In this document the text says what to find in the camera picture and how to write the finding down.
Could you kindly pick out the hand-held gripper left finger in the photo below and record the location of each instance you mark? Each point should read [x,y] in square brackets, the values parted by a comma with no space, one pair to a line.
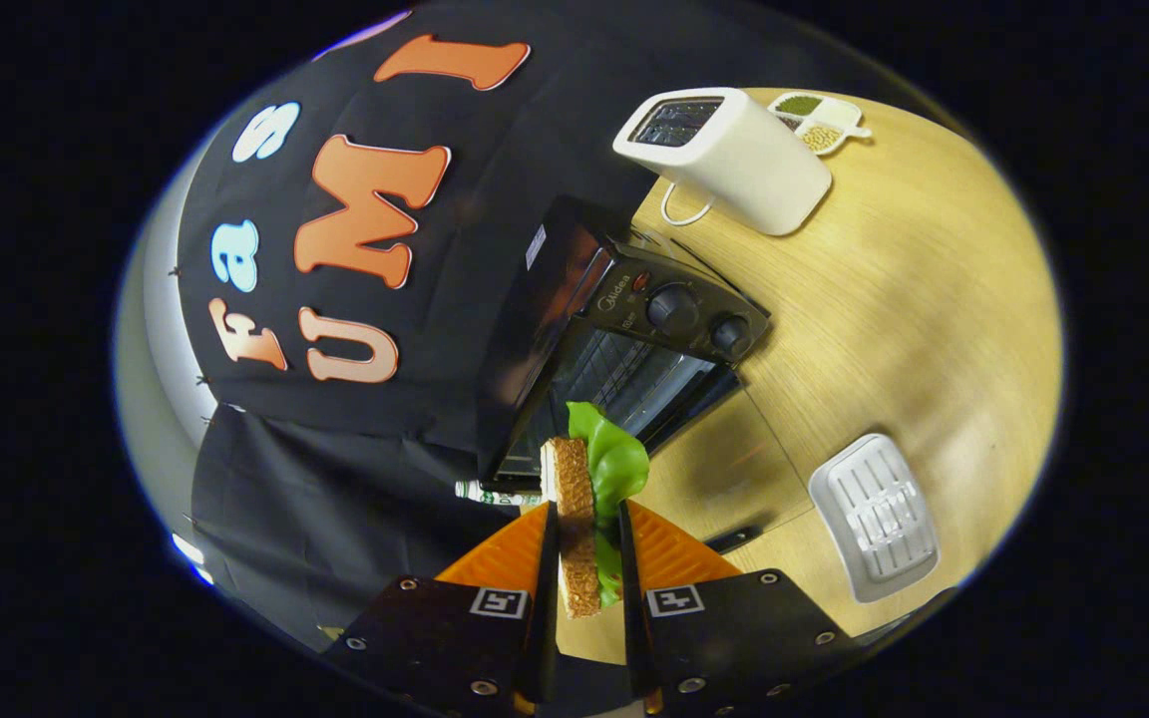
[435,638]

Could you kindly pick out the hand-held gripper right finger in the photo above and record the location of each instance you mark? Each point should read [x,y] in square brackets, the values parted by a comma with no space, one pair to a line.
[734,638]

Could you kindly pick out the sandwich with lettuce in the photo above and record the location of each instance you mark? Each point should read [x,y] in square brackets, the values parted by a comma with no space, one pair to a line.
[574,519]

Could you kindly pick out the black toaster oven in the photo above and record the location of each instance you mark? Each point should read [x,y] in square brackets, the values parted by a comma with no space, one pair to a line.
[674,299]

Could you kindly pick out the white pop-up toaster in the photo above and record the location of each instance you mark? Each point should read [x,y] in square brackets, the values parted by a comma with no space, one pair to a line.
[744,170]

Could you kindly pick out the white bottle with green label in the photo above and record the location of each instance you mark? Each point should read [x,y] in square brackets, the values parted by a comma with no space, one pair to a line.
[480,493]

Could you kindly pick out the white ribbed tray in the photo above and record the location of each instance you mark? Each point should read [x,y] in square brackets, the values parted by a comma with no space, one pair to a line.
[874,519]

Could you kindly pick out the black backdrop cloth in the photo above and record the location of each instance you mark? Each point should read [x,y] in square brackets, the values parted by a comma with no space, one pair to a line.
[335,479]

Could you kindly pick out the white divided dish with beans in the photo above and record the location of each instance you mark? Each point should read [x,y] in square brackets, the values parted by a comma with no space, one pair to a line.
[819,135]

